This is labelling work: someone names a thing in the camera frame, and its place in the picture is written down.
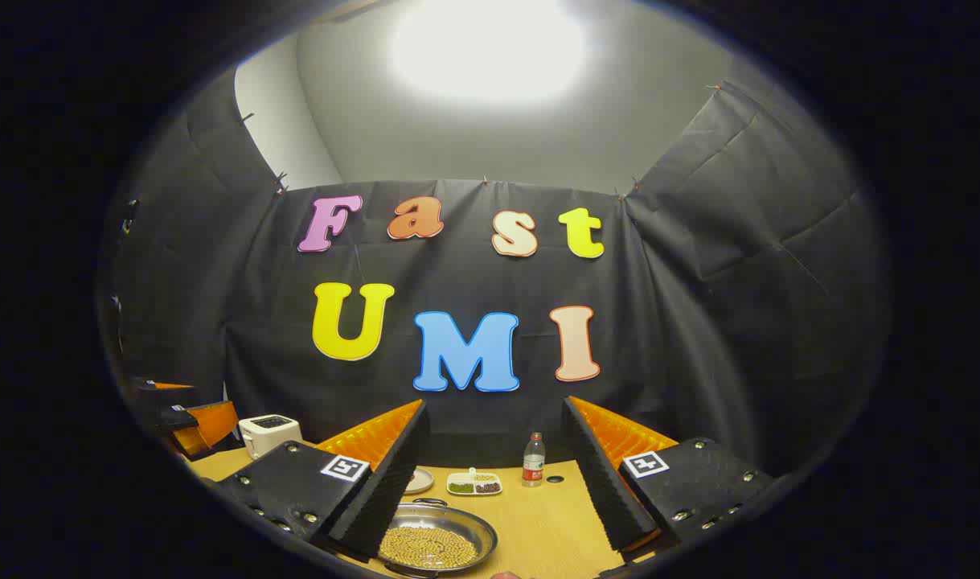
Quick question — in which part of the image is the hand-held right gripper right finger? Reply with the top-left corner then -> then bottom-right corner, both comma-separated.
562,396 -> 780,564

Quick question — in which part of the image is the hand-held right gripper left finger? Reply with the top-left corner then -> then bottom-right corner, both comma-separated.
216,400 -> 431,561

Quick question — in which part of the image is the steel pot with black handles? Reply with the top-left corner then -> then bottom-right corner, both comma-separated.
377,498 -> 498,577

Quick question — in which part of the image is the white toaster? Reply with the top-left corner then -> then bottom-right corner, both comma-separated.
239,414 -> 303,460

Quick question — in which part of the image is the pile of yellow soybeans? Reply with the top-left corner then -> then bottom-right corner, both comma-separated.
379,527 -> 478,570

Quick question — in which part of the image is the clear bottle with red label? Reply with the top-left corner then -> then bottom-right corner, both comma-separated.
523,432 -> 546,488

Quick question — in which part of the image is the white divided dish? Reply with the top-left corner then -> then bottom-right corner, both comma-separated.
446,468 -> 503,496

